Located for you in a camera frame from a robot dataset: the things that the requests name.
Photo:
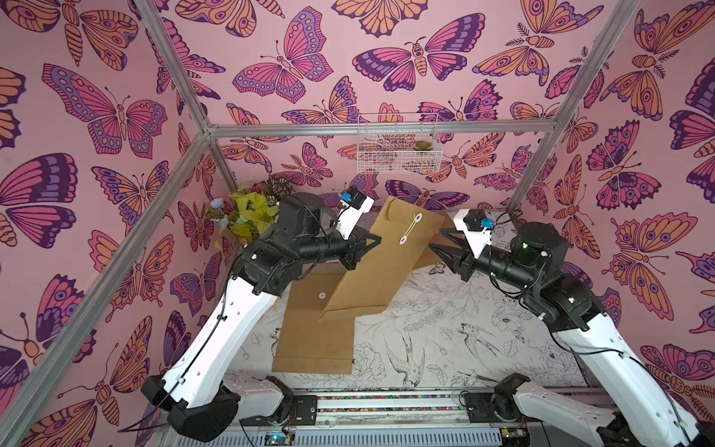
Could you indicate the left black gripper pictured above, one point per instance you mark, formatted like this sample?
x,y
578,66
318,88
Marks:
x,y
355,249

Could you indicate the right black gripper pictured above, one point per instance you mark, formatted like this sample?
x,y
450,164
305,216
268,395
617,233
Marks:
x,y
466,260

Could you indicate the kraft file bag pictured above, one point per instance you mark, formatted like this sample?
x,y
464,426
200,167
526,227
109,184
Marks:
x,y
307,344
428,257
405,231

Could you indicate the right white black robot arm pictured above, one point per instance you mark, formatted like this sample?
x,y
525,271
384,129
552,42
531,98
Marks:
x,y
645,414

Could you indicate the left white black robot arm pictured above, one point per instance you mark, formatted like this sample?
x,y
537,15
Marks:
x,y
198,404

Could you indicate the small green succulent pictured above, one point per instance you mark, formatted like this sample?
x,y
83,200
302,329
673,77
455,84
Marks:
x,y
423,146

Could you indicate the potted plant in glass vase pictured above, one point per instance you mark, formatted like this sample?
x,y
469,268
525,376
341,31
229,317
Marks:
x,y
248,212

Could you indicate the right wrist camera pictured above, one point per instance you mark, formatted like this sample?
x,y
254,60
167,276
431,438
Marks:
x,y
477,229

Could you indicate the white wire basket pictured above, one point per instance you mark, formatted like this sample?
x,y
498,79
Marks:
x,y
387,147

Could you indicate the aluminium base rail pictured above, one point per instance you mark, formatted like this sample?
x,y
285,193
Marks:
x,y
428,417

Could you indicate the aluminium frame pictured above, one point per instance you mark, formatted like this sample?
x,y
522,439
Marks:
x,y
35,394

